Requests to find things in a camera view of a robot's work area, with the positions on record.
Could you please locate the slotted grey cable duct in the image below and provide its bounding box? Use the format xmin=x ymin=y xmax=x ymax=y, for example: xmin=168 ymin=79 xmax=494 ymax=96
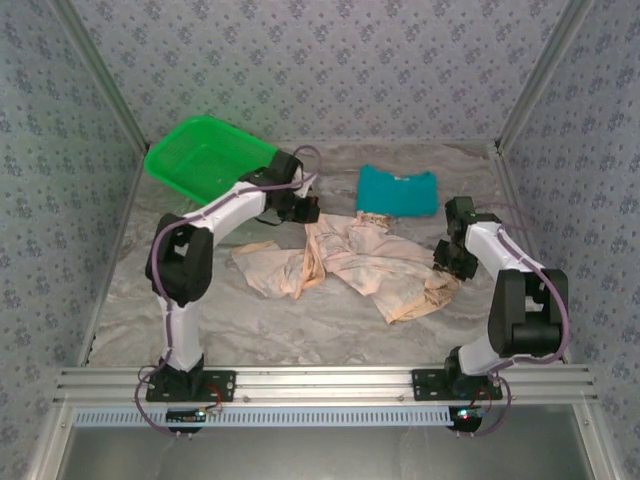
xmin=72 ymin=405 xmax=459 ymax=429

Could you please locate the aluminium frame post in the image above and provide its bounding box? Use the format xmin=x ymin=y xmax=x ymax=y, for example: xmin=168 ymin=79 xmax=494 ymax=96
xmin=494 ymin=0 xmax=599 ymax=156
xmin=49 ymin=0 xmax=154 ymax=156

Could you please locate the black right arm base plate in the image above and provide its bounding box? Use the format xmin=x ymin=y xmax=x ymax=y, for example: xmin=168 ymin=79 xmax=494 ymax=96
xmin=410 ymin=368 xmax=504 ymax=403

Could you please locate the teal folded t-shirt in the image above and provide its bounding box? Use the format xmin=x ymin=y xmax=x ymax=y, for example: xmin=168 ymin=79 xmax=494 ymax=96
xmin=354 ymin=164 xmax=440 ymax=220

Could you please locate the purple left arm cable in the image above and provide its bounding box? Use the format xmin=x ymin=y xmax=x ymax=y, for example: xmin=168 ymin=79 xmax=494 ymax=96
xmin=134 ymin=144 xmax=324 ymax=441

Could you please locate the aluminium mounting rail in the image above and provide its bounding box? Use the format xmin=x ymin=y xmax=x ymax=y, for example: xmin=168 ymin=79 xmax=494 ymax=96
xmin=52 ymin=364 xmax=599 ymax=406

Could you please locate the peach printed t-shirt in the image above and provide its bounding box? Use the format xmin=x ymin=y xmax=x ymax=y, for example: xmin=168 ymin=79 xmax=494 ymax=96
xmin=230 ymin=212 xmax=461 ymax=326

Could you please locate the green plastic basket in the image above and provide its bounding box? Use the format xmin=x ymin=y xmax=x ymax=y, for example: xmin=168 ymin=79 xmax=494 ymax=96
xmin=143 ymin=114 xmax=279 ymax=207

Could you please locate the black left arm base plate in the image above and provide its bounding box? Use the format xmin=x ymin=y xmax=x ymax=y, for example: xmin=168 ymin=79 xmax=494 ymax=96
xmin=144 ymin=368 xmax=237 ymax=403

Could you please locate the grey sheet metal panel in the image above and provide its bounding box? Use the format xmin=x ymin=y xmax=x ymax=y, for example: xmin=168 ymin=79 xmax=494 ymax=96
xmin=54 ymin=424 xmax=596 ymax=480

